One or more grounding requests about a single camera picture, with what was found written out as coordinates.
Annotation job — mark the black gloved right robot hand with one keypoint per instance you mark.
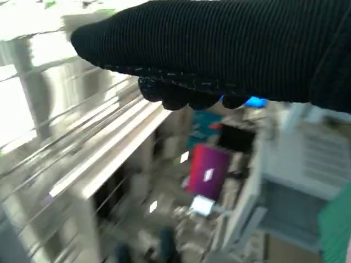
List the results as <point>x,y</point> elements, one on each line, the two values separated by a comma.
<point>219,41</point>

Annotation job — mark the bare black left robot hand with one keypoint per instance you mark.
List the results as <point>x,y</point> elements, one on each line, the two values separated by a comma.
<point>256,102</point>

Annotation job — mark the black screen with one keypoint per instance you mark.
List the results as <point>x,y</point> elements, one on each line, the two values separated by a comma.
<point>235,138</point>

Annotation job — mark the magenta box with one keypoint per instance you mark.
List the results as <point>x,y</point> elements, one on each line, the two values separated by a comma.
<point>208,170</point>

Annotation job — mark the white mesh cabinet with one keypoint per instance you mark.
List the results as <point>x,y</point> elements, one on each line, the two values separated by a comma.
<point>315,164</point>

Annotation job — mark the small white box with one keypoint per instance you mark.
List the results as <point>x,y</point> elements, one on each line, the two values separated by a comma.
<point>203,205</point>

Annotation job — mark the beige shelf board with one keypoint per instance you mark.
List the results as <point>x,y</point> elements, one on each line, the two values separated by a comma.
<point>115,153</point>

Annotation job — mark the green cutting mat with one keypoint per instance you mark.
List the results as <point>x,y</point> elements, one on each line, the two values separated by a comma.
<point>337,233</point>

